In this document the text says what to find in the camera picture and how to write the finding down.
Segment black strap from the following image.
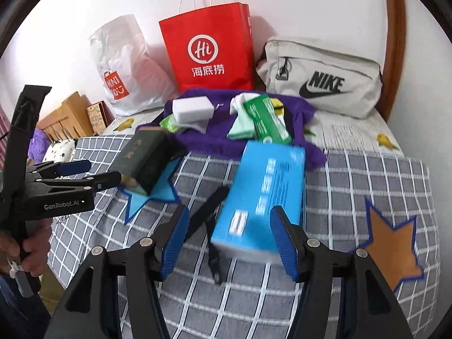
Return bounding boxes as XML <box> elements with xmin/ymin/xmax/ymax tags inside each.
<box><xmin>184</xmin><ymin>185</ymin><xmax>230</xmax><ymax>285</ymax></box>

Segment person's left hand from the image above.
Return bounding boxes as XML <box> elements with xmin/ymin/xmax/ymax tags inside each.
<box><xmin>0</xmin><ymin>218</ymin><xmax>52</xmax><ymax>279</ymax></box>

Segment mint green and white cloth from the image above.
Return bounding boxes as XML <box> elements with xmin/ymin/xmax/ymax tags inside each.
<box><xmin>227</xmin><ymin>92</ymin><xmax>270</xmax><ymax>140</ymax></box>

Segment white spotted pillow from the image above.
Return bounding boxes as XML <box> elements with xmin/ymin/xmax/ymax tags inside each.
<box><xmin>42</xmin><ymin>138</ymin><xmax>76</xmax><ymax>165</ymax></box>

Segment white foam block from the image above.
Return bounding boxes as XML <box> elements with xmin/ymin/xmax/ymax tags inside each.
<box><xmin>172</xmin><ymin>96</ymin><xmax>215</xmax><ymax>128</ymax></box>

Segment purple plush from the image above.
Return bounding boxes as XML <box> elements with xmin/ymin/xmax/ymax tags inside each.
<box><xmin>27</xmin><ymin>129</ymin><xmax>48</xmax><ymax>165</ymax></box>

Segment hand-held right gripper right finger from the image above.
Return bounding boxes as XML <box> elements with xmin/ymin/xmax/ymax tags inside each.
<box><xmin>269</xmin><ymin>205</ymin><xmax>414</xmax><ymax>339</ymax></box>

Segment purple fluffy towel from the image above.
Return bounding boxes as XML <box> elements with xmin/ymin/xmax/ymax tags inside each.
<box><xmin>162</xmin><ymin>88</ymin><xmax>327</xmax><ymax>170</ymax></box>

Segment green tissue packet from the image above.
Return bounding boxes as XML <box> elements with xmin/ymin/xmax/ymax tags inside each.
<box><xmin>244</xmin><ymin>95</ymin><xmax>294</xmax><ymax>145</ymax></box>

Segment blue box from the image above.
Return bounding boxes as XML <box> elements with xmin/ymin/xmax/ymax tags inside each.
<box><xmin>210</xmin><ymin>140</ymin><xmax>306</xmax><ymax>264</ymax></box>

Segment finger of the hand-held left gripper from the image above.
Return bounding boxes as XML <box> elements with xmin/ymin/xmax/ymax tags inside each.
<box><xmin>26</xmin><ymin>159</ymin><xmax>93</xmax><ymax>181</ymax></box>
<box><xmin>34</xmin><ymin>170</ymin><xmax>123</xmax><ymax>199</ymax></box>

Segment brown wooden headboard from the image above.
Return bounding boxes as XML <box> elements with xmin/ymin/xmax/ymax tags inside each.
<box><xmin>383</xmin><ymin>0</ymin><xmax>407</xmax><ymax>122</ymax></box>

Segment brown patterned book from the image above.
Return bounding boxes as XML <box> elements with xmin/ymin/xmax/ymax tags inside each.
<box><xmin>86</xmin><ymin>102</ymin><xmax>110</xmax><ymax>135</ymax></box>

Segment grey checked blanket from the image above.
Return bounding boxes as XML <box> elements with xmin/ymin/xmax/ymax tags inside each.
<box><xmin>46</xmin><ymin>136</ymin><xmax>442</xmax><ymax>339</ymax></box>

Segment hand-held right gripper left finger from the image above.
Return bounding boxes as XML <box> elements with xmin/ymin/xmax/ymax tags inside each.
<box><xmin>44</xmin><ymin>205</ymin><xmax>191</xmax><ymax>339</ymax></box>

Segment light wooden rack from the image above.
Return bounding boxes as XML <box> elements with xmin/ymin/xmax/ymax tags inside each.
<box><xmin>37</xmin><ymin>91</ymin><xmax>94</xmax><ymax>142</ymax></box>

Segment dark green box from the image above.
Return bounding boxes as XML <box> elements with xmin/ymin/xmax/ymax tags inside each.
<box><xmin>112</xmin><ymin>129</ymin><xmax>177</xmax><ymax>196</ymax></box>

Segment beige waist bag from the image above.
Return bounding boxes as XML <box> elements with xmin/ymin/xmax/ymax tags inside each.
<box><xmin>255</xmin><ymin>36</ymin><xmax>384</xmax><ymax>119</ymax></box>

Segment white plastic bag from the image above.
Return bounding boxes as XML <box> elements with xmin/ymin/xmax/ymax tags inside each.
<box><xmin>88</xmin><ymin>14</ymin><xmax>177</xmax><ymax>117</ymax></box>

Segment light green packet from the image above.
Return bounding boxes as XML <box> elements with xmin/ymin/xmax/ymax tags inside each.
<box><xmin>160</xmin><ymin>115</ymin><xmax>183</xmax><ymax>135</ymax></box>

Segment person's dark pants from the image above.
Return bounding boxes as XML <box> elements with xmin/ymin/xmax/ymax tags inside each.
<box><xmin>0</xmin><ymin>275</ymin><xmax>53</xmax><ymax>339</ymax></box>

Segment red paper bag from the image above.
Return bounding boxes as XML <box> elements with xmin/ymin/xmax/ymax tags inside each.
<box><xmin>158</xmin><ymin>0</ymin><xmax>255</xmax><ymax>94</ymax></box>

